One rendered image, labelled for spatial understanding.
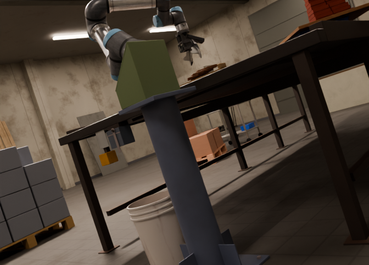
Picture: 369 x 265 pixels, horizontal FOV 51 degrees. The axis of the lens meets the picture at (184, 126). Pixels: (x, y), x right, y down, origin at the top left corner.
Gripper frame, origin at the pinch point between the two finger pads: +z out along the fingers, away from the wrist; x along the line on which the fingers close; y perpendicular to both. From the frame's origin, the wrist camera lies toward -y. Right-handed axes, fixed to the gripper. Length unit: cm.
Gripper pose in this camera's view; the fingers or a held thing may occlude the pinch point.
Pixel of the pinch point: (197, 61)
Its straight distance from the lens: 237.8
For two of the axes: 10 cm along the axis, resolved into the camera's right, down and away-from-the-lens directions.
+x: 3.7, -1.6, -9.2
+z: 3.4, 9.4, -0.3
